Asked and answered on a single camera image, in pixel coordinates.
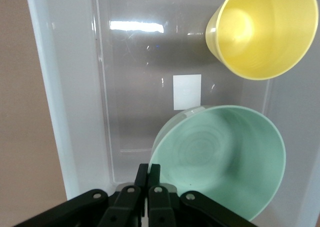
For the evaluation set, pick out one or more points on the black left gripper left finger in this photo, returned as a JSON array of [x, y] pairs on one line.
[[125, 207]]

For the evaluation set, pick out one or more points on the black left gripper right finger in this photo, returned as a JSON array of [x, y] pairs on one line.
[[160, 209]]

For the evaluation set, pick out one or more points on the mint green bowl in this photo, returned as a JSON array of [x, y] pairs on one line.
[[225, 162]]

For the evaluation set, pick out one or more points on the yellow plastic cup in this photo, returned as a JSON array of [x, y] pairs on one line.
[[265, 34]]

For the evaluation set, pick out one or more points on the white paper label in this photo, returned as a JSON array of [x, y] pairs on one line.
[[187, 92]]

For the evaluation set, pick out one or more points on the clear plastic bin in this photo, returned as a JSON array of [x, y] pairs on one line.
[[75, 87]]

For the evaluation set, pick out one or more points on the brown table mat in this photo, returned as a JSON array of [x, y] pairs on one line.
[[15, 87]]

